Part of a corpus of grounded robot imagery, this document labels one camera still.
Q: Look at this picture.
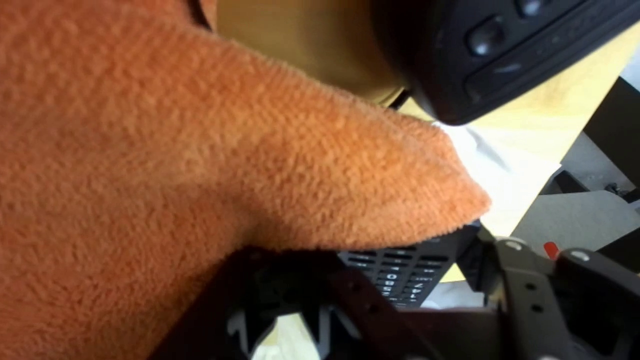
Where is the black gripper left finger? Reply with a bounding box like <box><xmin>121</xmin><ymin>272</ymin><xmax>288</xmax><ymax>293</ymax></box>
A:
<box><xmin>147</xmin><ymin>245</ymin><xmax>428</xmax><ymax>360</ymax></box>

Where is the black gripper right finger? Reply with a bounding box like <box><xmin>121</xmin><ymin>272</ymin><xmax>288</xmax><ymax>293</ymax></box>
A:
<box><xmin>463</xmin><ymin>226</ymin><xmax>640</xmax><ymax>360</ymax></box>

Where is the black TV remote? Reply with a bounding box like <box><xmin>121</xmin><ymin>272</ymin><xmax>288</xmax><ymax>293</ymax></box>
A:
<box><xmin>336</xmin><ymin>237</ymin><xmax>469</xmax><ymax>310</ymax></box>

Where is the orange towel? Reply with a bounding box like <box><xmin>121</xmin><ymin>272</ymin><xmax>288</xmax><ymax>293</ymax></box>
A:
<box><xmin>0</xmin><ymin>0</ymin><xmax>493</xmax><ymax>360</ymax></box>

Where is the small black button device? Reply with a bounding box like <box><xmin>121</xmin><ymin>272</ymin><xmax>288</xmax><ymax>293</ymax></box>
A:
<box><xmin>370</xmin><ymin>0</ymin><xmax>640</xmax><ymax>127</ymax></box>

